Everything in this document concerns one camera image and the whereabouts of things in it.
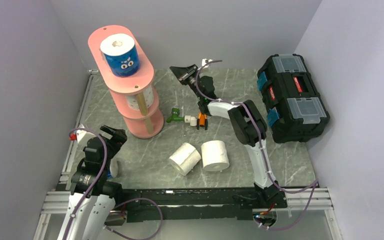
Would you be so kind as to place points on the plain white paper roll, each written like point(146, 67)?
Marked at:
point(185, 158)

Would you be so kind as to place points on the black tool box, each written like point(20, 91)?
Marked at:
point(295, 110)

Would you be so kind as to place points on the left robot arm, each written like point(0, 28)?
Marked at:
point(92, 195)

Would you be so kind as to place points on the green pipe fitting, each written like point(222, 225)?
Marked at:
point(175, 116)

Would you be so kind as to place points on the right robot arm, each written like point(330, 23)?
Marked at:
point(246, 121)

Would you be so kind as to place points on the blue paper roll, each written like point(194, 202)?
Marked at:
point(120, 52)

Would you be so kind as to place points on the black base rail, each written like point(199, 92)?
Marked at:
point(240, 203)

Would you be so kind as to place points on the pink three-tier shelf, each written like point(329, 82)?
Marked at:
point(141, 123)

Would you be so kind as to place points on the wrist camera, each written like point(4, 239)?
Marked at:
point(81, 136)
point(205, 61)

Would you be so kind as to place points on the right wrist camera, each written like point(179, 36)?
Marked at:
point(205, 61)

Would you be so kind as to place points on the orange black pliers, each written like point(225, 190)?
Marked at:
point(202, 121)

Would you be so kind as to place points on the floral paper roll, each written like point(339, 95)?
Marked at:
point(141, 100)

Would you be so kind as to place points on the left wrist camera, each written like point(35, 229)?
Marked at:
point(81, 136)

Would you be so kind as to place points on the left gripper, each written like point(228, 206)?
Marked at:
point(119, 137)

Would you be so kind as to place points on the white pipe elbow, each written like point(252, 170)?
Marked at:
point(191, 120)

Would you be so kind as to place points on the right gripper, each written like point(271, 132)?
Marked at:
point(183, 74)

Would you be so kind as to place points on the plain white embossed roll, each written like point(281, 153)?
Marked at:
point(214, 156)

